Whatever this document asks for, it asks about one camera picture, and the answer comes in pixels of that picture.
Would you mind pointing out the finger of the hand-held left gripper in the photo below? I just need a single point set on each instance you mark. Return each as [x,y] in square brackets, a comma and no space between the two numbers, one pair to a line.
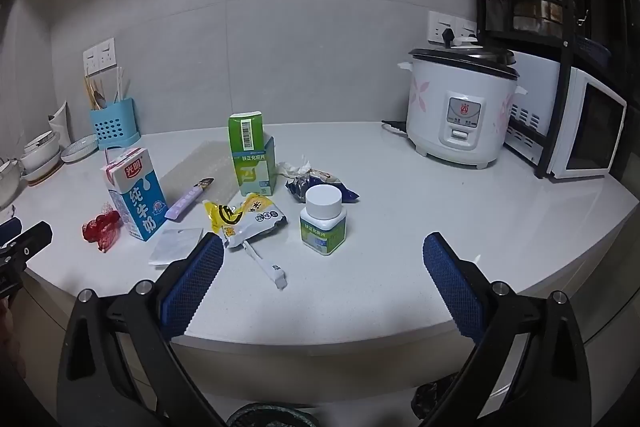
[10,228]
[32,237]

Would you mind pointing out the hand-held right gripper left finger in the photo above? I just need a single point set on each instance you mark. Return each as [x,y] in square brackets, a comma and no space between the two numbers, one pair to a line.
[192,287]

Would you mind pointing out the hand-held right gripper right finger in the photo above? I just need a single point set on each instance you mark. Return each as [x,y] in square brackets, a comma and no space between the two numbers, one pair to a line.
[452,287]

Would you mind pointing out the yellow snack wrapper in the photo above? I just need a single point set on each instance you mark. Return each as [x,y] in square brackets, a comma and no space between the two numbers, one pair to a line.
[235,217]

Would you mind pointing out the green medicine box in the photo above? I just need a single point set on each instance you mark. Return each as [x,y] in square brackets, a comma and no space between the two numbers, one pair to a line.
[247,147]

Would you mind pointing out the teal mesh waste basket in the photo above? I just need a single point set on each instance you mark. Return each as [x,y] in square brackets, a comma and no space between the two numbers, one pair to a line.
[272,416]

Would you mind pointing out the white tissue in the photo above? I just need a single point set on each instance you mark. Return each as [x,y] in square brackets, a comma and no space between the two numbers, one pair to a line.
[297,168]

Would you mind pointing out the glass bowl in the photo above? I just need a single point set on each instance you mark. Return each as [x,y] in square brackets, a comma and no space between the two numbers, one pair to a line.
[10,182]

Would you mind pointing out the white plastic stick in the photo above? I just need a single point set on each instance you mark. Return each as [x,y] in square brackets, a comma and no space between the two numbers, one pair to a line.
[265,267]

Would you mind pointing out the stack of white bowls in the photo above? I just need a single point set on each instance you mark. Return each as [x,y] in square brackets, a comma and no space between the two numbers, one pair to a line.
[40,154]

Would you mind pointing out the purple utility knife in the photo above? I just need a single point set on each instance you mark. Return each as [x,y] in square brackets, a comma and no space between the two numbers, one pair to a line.
[182,204]

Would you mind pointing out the black plastic bag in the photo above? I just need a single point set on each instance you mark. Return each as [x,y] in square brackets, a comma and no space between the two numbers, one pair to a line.
[432,397]

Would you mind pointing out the blue plastic utensil holder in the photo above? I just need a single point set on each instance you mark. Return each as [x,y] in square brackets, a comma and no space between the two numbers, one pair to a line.
[115,124]

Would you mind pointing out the white pill bottle green label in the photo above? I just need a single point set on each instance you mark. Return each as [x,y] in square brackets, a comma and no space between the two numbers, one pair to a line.
[322,227]

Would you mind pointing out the dark blue snack wrapper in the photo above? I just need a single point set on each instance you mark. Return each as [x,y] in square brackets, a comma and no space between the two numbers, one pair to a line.
[300,188]

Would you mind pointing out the bundle of chopsticks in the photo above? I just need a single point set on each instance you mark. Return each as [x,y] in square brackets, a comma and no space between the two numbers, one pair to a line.
[95,89]

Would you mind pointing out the white rice cooker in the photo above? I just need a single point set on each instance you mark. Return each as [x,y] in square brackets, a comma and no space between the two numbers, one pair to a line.
[450,107]

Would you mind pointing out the white microwave oven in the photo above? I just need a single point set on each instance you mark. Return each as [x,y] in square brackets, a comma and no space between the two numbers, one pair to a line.
[575,122]

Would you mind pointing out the metal pot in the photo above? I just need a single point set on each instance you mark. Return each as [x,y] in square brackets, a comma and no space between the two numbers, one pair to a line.
[535,7]

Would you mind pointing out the black metal rack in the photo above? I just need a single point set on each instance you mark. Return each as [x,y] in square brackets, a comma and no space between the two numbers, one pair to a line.
[560,7]

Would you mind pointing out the white wall socket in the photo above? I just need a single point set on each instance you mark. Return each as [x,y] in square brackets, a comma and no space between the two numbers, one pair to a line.
[442,23]
[99,56]

